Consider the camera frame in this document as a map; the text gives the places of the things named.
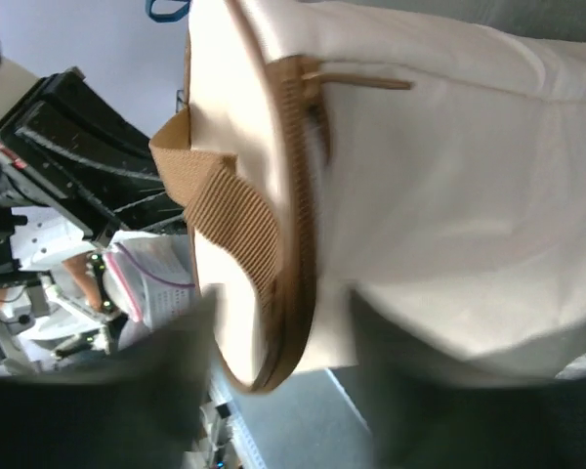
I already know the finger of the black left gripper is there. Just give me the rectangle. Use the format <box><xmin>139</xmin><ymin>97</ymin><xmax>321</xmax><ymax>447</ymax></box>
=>
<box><xmin>0</xmin><ymin>67</ymin><xmax>187</xmax><ymax>245</ymax></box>

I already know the cream bag with brown zipper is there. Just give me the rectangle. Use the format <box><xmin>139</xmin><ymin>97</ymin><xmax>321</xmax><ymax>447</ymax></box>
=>
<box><xmin>149</xmin><ymin>1</ymin><xmax>586</xmax><ymax>393</ymax></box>

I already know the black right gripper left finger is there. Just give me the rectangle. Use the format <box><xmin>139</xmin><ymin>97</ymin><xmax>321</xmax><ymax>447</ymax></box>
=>
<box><xmin>0</xmin><ymin>287</ymin><xmax>219</xmax><ymax>469</ymax></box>

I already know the blue mug white inside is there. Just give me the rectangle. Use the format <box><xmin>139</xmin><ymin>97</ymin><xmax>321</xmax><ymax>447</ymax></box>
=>
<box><xmin>145</xmin><ymin>0</ymin><xmax>191</xmax><ymax>23</ymax></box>

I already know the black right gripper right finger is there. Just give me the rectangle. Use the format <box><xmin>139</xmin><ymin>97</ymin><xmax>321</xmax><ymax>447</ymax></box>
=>
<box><xmin>348</xmin><ymin>289</ymin><xmax>586</xmax><ymax>468</ymax></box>

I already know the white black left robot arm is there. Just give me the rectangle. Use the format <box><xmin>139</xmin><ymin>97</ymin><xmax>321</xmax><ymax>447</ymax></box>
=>
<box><xmin>0</xmin><ymin>64</ymin><xmax>194</xmax><ymax>372</ymax></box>

